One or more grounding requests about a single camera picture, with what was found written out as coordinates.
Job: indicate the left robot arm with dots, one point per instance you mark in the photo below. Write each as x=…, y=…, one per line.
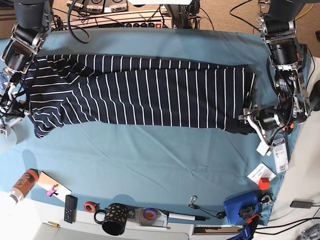
x=277, y=27

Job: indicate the black knob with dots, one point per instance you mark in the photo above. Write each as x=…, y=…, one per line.
x=246, y=212

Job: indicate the orange brown bottle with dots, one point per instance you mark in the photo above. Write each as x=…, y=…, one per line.
x=23, y=185

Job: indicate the blue plastic box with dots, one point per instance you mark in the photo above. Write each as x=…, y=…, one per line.
x=233, y=205

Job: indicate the translucent white cup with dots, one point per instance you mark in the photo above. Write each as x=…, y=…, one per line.
x=8, y=138

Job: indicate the black computer mouse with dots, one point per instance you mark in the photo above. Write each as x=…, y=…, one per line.
x=315, y=97

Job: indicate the blue black bar clamp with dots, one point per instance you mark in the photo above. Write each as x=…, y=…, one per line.
x=247, y=232

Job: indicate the navy white striped t-shirt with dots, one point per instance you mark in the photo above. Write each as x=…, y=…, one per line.
x=121, y=90

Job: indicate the black power adapter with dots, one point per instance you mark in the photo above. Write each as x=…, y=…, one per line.
x=301, y=204

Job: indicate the black remote control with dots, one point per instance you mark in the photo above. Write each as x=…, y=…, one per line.
x=70, y=207

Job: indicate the small orange cube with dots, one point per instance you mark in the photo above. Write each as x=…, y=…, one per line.
x=264, y=183

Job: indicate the clear plastic bit case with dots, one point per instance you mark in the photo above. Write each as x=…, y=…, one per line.
x=280, y=154

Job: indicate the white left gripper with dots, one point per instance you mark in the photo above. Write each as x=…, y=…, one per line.
x=264, y=122

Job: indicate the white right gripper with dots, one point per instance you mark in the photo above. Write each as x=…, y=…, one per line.
x=10, y=117

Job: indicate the white paper card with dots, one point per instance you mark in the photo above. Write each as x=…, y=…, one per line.
x=261, y=171

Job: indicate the orange black clamp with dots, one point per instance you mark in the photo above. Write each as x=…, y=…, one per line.
x=303, y=55

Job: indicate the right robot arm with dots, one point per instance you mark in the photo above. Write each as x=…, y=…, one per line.
x=33, y=25

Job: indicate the purple tape roll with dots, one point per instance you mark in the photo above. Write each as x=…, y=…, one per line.
x=150, y=214

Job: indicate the white black marker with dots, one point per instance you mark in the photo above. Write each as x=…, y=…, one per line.
x=187, y=217

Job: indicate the black mug yellow pattern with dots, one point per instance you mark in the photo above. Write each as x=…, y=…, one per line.
x=114, y=220

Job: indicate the red tape roll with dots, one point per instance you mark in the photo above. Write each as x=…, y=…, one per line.
x=90, y=206

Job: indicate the black power strip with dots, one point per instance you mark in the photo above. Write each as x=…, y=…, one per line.
x=134, y=25

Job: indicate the teal table cloth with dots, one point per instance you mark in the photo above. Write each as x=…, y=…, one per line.
x=151, y=166

